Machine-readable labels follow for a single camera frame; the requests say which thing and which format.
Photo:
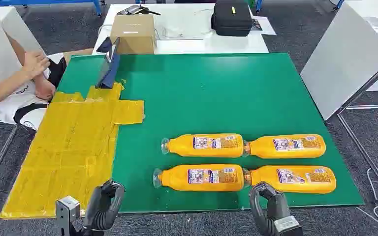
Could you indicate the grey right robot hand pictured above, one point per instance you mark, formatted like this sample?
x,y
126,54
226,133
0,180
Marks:
x,y
275,205

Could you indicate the green table mat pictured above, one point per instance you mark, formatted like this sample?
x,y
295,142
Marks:
x,y
215,97

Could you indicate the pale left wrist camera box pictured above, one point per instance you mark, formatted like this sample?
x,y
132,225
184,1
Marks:
x,y
66,210

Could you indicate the black carry bag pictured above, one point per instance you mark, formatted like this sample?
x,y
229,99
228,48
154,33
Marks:
x,y
232,18

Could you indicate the yellow sheet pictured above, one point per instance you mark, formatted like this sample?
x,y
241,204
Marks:
x,y
71,153

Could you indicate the blue metal frame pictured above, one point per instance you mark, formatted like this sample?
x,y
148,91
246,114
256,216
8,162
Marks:
x,y
78,2

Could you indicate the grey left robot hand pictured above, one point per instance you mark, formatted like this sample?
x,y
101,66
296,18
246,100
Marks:
x,y
101,208

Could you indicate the large white panel board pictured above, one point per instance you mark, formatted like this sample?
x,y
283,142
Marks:
x,y
345,62

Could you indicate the person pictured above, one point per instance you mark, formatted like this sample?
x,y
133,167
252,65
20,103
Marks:
x,y
9,94

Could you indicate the white table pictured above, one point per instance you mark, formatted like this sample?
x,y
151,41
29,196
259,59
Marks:
x,y
189,44

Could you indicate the printed paper booklet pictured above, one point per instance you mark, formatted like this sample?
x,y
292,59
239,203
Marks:
x,y
264,25

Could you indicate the dark blue tablet stand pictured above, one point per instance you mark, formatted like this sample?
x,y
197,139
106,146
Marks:
x,y
109,70

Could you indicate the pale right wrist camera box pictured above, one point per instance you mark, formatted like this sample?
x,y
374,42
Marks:
x,y
287,227

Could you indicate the black flat device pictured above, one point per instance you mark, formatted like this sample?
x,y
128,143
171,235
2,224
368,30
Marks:
x,y
133,9

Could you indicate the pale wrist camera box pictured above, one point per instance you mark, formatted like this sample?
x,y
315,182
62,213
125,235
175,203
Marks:
x,y
287,227
66,210

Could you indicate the brown cardboard box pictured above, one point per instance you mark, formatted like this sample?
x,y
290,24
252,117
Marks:
x,y
135,34

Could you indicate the orange drink bottle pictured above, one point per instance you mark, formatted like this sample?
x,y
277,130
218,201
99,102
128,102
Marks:
x,y
300,179
286,146
208,145
205,177

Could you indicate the steel panel stand frame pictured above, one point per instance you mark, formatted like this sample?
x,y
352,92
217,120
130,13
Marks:
x,y
362,146

